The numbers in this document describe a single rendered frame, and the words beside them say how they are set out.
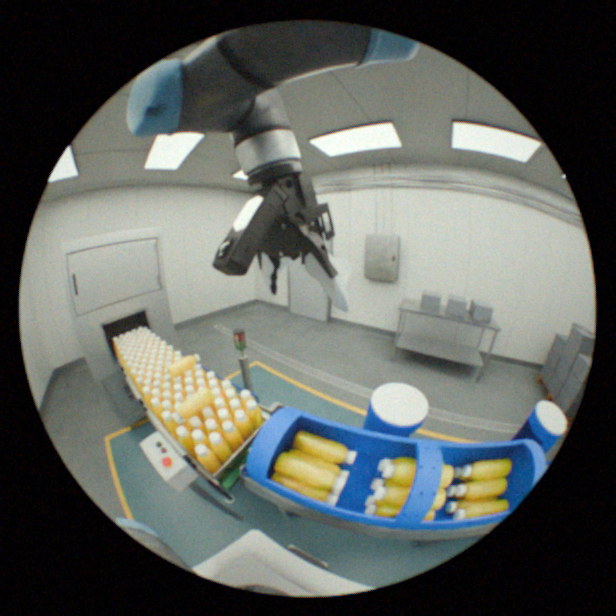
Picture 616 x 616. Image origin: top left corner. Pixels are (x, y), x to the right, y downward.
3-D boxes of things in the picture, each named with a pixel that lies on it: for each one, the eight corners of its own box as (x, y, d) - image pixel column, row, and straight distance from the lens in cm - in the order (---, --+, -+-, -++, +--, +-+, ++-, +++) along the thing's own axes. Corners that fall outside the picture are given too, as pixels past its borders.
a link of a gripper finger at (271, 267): (291, 282, 38) (302, 246, 31) (270, 298, 34) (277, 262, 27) (280, 273, 39) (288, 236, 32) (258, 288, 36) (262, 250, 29)
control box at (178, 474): (180, 492, 78) (165, 480, 70) (152, 457, 91) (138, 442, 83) (198, 476, 78) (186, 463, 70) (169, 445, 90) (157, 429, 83)
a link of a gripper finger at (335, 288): (376, 285, 27) (333, 233, 27) (358, 310, 23) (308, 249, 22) (361, 293, 29) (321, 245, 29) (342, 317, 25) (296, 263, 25)
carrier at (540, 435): (480, 472, 209) (457, 487, 191) (543, 396, 158) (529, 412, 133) (493, 495, 210) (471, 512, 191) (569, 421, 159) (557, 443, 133)
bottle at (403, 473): (452, 486, 61) (389, 481, 55) (440, 488, 67) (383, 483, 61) (455, 462, 62) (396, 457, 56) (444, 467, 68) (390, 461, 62)
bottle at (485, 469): (499, 463, 89) (462, 465, 79) (511, 454, 85) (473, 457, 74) (500, 479, 88) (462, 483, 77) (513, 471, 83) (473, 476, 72)
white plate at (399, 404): (361, 409, 85) (360, 411, 86) (421, 432, 84) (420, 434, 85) (383, 376, 105) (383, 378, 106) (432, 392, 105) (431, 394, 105)
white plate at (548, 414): (544, 395, 157) (543, 397, 158) (530, 411, 133) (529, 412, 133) (570, 419, 158) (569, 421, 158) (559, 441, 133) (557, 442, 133)
